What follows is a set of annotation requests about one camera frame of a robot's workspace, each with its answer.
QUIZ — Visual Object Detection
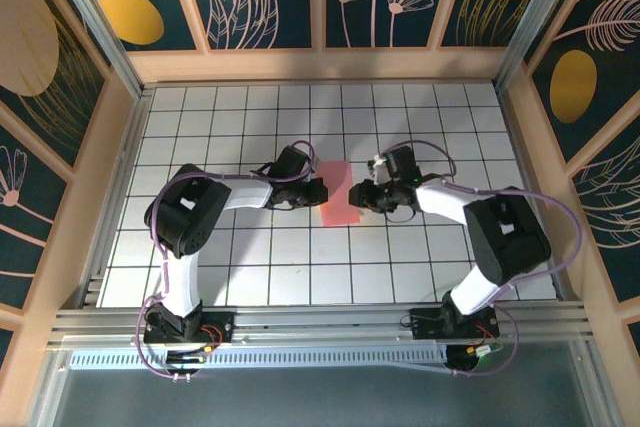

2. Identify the pink paper sheet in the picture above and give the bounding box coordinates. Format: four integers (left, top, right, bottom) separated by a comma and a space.
315, 160, 362, 227

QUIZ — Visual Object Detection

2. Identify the small lit circuit board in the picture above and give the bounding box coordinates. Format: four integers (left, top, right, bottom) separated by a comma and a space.
167, 346, 211, 368
462, 341, 504, 361

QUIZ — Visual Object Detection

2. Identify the aluminium side rail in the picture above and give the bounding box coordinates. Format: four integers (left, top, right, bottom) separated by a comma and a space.
79, 89, 154, 308
492, 79, 576, 303

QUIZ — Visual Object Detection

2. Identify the aluminium front rail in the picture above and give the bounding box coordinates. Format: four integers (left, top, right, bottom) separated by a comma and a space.
47, 302, 594, 348

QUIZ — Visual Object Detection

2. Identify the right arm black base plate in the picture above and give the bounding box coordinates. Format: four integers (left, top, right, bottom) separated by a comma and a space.
409, 307, 501, 341

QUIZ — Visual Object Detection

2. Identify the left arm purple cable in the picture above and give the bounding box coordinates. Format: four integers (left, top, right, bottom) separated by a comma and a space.
135, 140, 317, 381

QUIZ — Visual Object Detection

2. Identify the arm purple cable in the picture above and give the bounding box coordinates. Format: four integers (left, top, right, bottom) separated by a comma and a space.
382, 139, 584, 378
135, 140, 317, 381

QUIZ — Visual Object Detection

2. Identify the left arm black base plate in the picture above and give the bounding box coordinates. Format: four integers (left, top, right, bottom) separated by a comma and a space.
143, 310, 236, 346

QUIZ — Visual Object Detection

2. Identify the slotted grey cable duct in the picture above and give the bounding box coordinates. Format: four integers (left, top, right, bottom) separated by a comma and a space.
69, 346, 451, 371

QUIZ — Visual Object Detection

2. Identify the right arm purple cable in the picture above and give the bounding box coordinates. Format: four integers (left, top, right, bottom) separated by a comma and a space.
382, 139, 584, 378

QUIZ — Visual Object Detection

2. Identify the aluminium corner post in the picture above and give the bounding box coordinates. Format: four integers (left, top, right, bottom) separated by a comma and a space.
494, 0, 589, 91
42, 0, 151, 101

